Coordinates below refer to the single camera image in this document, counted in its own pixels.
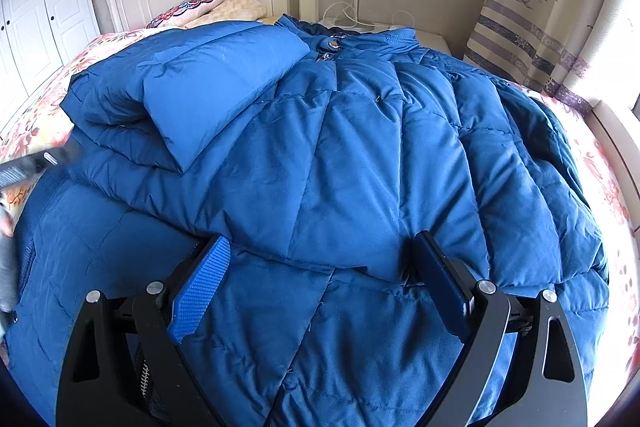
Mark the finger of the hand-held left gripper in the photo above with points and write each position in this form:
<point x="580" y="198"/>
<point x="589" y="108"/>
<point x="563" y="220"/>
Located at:
<point x="55" y="155"/>

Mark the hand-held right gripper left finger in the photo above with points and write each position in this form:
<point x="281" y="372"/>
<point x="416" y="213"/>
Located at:
<point x="200" y="287"/>

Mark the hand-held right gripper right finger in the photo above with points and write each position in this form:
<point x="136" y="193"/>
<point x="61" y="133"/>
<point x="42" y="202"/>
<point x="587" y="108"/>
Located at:
<point x="442" y="287"/>

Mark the blue down jacket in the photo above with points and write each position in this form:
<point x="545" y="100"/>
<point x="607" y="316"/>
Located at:
<point x="325" y="157"/>

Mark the white wardrobe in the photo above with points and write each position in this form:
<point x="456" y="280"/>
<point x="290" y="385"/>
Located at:
<point x="50" y="7"/>

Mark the floral bed sheet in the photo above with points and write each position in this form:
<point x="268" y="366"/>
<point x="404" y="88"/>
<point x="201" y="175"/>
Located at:
<point x="605" y="187"/>

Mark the embroidered floral pillow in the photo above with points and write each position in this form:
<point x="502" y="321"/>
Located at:
<point x="185" y="7"/>

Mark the yellow checkered pillow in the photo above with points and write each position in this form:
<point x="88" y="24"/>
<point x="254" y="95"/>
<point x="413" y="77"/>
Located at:
<point x="235" y="9"/>

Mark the white nightstand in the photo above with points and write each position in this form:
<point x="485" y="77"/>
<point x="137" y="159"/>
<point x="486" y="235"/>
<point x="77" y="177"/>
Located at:
<point x="435" y="39"/>

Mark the ship print curtain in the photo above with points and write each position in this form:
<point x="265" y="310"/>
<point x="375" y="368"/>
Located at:
<point x="525" y="7"/>

